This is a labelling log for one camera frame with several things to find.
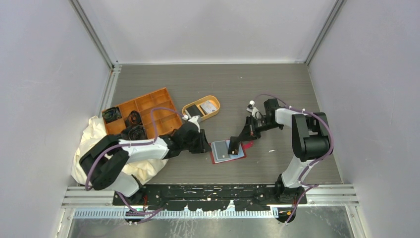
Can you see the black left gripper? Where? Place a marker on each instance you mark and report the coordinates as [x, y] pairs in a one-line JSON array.
[[203, 146]]

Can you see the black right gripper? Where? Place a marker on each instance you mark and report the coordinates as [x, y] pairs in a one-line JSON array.
[[247, 133]]

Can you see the red leather card holder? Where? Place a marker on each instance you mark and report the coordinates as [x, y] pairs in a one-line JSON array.
[[242, 152]]

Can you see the tan oval tray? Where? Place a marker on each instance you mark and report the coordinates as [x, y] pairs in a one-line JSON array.
[[193, 109]]

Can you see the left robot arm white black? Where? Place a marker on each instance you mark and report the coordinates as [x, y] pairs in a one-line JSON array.
[[103, 164]]

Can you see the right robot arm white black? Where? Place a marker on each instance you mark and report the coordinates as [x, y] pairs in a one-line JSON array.
[[311, 142]]

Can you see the orange compartment organizer tray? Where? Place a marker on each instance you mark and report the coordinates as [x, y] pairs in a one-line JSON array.
[[157, 110]]

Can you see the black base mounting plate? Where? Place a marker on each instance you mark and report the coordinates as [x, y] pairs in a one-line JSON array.
[[212, 197]]

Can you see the black roll in organizer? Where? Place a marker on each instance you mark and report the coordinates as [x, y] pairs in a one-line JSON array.
[[133, 119], [136, 132]]

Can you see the dark bundle in organizer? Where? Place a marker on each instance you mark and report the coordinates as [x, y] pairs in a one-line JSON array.
[[111, 114]]

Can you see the cream cloth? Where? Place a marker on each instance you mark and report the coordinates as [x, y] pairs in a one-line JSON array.
[[144, 171]]

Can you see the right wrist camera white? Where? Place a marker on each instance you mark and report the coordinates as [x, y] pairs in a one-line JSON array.
[[254, 112]]

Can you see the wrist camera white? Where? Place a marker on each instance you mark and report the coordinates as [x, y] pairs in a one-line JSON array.
[[254, 112], [194, 119]]

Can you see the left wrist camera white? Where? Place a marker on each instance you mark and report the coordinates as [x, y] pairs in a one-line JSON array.
[[194, 119]]

